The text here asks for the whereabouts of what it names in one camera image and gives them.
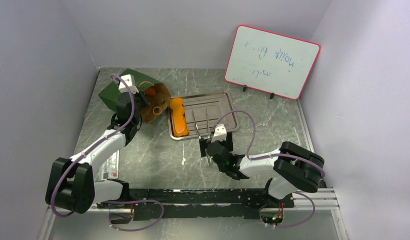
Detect silver metal tongs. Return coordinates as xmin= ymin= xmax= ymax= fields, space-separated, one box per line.
xmin=191 ymin=108 xmax=214 ymax=166

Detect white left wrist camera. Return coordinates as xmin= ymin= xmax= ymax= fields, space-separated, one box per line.
xmin=118 ymin=74 xmax=139 ymax=94

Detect orange fake bread loaf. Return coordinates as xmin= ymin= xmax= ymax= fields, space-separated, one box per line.
xmin=169 ymin=97 xmax=189 ymax=137

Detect red framed whiteboard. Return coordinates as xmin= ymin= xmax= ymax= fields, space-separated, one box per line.
xmin=225 ymin=24 xmax=321 ymax=100

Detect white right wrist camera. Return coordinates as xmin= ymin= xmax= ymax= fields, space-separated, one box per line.
xmin=211 ymin=124 xmax=227 ymax=143

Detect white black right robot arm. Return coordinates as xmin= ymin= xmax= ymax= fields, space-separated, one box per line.
xmin=199 ymin=132 xmax=325 ymax=207

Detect white plastic packet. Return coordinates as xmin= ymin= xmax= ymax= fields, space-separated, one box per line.
xmin=97 ymin=151 xmax=120 ymax=181

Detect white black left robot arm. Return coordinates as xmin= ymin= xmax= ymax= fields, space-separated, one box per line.
xmin=45 ymin=91 xmax=149 ymax=217

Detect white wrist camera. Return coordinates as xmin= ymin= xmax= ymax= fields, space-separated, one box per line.
xmin=211 ymin=124 xmax=227 ymax=143
xmin=118 ymin=74 xmax=139 ymax=94

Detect green brown paper bag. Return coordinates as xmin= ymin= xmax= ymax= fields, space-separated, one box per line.
xmin=99 ymin=68 xmax=171 ymax=124

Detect silver metal tray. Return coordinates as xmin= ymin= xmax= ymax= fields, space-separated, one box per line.
xmin=168 ymin=91 xmax=235 ymax=141

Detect aluminium frame rail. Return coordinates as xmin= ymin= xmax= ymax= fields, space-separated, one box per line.
xmin=55 ymin=188 xmax=340 ymax=214

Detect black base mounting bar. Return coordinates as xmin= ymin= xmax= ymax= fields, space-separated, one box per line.
xmin=95 ymin=188 xmax=294 ymax=221

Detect orange fake croissant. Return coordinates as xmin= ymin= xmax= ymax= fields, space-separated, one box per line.
xmin=144 ymin=86 xmax=157 ymax=97

